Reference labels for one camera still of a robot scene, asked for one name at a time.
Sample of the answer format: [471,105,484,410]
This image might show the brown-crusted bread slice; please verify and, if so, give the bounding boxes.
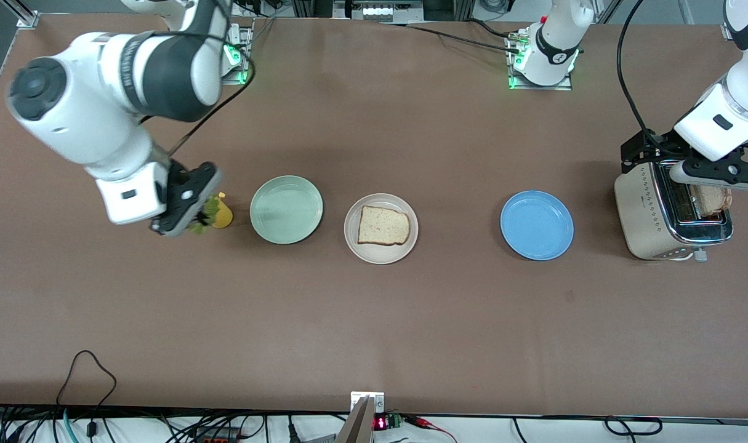
[356,205,411,247]
[691,185,733,217]

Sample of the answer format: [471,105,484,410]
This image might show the mint green plate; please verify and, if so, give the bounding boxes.
[249,175,324,245]

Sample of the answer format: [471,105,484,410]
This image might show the aluminium camera mount post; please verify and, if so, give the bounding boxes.
[336,391,385,443]

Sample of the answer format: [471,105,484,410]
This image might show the thin black looped cable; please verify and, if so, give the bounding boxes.
[55,349,118,439]

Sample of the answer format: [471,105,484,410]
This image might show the green lettuce leaf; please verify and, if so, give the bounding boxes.
[188,196,222,234]

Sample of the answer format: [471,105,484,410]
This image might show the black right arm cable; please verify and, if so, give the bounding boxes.
[164,34,256,158]

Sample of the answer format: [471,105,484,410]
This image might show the yellow squeeze bottle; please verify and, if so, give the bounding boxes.
[211,191,234,229]

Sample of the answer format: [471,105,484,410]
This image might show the coiled black cable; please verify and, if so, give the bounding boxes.
[604,417,664,437]

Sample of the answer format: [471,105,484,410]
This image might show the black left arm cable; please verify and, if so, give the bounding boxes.
[616,0,656,137]

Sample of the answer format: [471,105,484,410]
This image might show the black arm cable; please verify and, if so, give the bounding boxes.
[164,34,256,158]
[616,0,656,137]

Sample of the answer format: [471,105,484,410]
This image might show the long black table cable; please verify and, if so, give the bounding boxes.
[380,21,522,56]

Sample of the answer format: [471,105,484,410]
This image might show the beige plate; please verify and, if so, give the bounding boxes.
[344,193,419,265]

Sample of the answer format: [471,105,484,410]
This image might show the red clip wire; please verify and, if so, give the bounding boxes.
[404,415,459,443]

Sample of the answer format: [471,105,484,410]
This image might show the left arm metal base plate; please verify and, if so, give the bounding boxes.
[508,34,573,91]

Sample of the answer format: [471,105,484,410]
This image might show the silver corner bracket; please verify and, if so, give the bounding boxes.
[1,0,40,28]

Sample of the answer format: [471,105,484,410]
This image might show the silver lit control box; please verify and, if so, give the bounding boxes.
[334,0,424,24]

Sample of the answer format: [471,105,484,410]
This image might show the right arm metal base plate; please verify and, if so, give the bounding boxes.
[222,18,254,86]

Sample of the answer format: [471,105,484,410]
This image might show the blue plate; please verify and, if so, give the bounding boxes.
[500,190,575,261]

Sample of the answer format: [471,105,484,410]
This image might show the beige chrome toaster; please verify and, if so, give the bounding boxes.
[614,159,734,262]

